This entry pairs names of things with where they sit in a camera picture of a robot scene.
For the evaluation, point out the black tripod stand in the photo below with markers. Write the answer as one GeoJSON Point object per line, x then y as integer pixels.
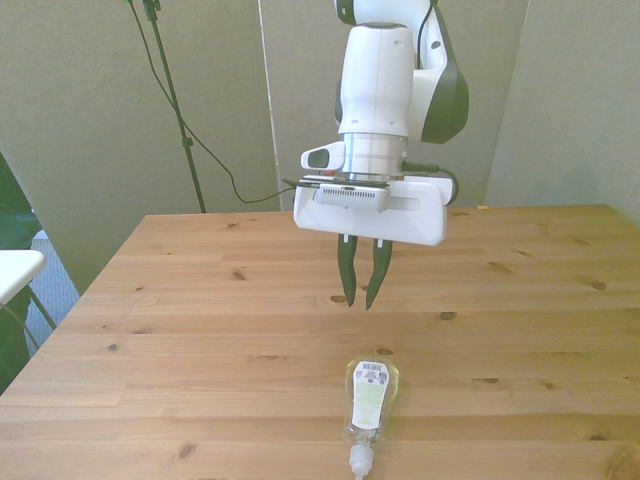
{"type": "Point", "coordinates": [172, 100]}

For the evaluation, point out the white side table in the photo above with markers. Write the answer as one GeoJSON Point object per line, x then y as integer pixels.
{"type": "Point", "coordinates": [17, 270]}

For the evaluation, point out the clear sanitizer pump bottle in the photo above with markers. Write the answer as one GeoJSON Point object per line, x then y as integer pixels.
{"type": "Point", "coordinates": [370, 395]}

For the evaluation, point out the dark green plant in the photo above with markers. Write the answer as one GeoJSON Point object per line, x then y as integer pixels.
{"type": "Point", "coordinates": [12, 215]}

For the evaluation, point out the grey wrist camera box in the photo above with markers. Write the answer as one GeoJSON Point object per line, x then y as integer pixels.
{"type": "Point", "coordinates": [350, 197]}

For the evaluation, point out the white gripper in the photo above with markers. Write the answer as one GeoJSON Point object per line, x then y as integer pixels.
{"type": "Point", "coordinates": [415, 220]}

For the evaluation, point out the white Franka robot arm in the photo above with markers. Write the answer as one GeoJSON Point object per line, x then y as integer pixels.
{"type": "Point", "coordinates": [380, 75]}

